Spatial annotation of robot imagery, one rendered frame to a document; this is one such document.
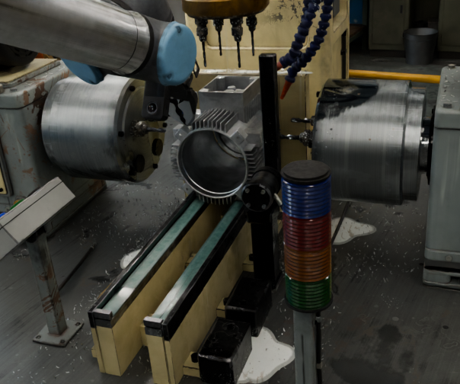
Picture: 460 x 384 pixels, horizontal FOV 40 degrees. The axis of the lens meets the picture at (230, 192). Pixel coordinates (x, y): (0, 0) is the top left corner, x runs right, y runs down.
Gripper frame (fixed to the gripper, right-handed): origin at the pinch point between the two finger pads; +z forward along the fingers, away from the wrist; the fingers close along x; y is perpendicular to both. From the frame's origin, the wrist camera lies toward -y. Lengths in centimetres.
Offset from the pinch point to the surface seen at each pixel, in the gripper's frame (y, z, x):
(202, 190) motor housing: -8.8, 11.5, -2.8
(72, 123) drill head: -2.5, -1.5, 25.7
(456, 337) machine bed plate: -32, 15, -56
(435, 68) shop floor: 326, 315, -36
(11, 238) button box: -40.1, -19.5, 11.5
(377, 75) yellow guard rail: 167, 159, -12
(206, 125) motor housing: -1.1, -1.2, -5.2
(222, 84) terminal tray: 15.2, 4.1, -3.0
